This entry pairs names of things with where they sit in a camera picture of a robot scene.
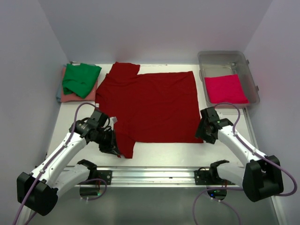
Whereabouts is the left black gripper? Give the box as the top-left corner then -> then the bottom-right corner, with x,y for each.
92,128 -> 120,155

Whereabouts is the dark red t-shirt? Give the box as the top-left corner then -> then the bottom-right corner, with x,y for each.
95,62 -> 202,158

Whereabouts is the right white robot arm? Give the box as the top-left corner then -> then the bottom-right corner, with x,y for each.
195,107 -> 284,202

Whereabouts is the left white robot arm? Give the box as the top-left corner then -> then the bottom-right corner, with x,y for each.
16,110 -> 121,216

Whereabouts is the magenta folded t-shirt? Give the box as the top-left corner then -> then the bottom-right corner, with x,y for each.
204,74 -> 249,104

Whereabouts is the folded salmon pink t-shirt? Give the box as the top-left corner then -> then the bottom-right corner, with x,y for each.
61,66 -> 98,103

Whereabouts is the clear plastic storage bin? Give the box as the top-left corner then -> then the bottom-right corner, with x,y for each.
198,51 -> 260,109

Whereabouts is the green t-shirt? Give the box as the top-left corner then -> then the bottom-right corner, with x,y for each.
62,63 -> 102,98

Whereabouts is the folded light blue t-shirt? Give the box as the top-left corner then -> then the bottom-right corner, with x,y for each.
56,87 -> 62,103

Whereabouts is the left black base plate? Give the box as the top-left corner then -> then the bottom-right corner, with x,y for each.
88,170 -> 113,185

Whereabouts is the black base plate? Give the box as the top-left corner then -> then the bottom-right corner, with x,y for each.
194,167 -> 228,186
88,170 -> 113,185

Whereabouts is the aluminium mounting rail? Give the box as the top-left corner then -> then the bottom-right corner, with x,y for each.
97,166 -> 198,188

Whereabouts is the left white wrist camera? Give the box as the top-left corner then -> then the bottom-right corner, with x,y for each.
110,117 -> 118,124

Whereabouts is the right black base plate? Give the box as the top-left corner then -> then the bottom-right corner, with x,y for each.
194,167 -> 228,186

